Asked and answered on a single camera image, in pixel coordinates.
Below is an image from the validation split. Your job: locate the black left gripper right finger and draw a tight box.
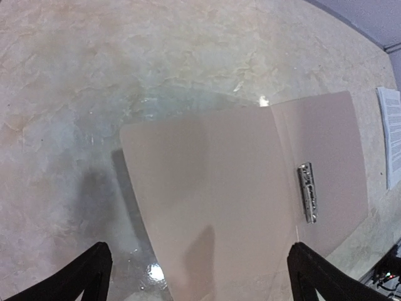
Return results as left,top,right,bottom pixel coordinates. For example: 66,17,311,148
287,242,388,301

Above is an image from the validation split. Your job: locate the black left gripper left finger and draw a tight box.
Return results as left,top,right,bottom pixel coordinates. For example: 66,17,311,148
8,242,112,300

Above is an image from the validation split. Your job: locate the brown paper folder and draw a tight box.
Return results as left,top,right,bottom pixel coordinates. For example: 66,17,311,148
120,92,368,300

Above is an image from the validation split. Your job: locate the metal folder clip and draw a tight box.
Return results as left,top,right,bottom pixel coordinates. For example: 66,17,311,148
297,162,318,224

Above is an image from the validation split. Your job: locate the stack of printed papers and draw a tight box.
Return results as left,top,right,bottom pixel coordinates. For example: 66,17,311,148
376,87,401,189

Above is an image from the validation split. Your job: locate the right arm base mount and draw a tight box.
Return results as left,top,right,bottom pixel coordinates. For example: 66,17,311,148
372,240,400,300

